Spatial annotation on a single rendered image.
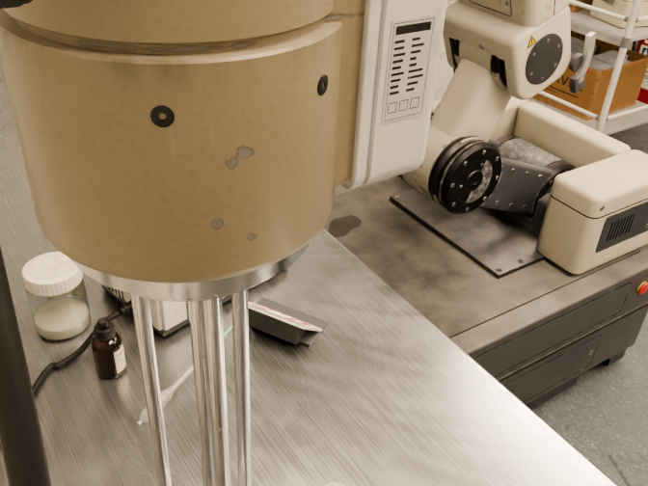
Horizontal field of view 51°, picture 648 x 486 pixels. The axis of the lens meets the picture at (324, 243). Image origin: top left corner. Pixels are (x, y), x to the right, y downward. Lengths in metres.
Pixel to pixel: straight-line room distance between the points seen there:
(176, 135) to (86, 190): 0.03
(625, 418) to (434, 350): 1.16
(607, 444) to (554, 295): 0.42
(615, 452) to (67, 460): 1.37
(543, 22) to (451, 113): 0.25
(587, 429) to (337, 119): 1.64
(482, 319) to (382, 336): 0.69
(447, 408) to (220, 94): 0.58
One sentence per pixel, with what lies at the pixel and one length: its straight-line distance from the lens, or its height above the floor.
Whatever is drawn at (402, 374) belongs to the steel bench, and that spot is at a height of 0.75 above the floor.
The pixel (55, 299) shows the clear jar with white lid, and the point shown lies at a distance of 0.76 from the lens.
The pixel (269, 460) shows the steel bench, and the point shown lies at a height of 0.75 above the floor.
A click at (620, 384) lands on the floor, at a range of 1.98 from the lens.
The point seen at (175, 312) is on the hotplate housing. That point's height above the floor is 0.78.
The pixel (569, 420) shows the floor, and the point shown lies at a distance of 1.83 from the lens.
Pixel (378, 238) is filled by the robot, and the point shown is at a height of 0.37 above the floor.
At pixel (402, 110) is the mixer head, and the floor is 1.18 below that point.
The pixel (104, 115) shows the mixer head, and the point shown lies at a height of 1.20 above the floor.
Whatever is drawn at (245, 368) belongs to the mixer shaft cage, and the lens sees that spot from 0.32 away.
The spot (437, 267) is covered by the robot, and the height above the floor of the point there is 0.36.
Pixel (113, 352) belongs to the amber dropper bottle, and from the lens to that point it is 0.72.
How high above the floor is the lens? 1.27
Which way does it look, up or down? 34 degrees down
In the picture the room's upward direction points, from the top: 3 degrees clockwise
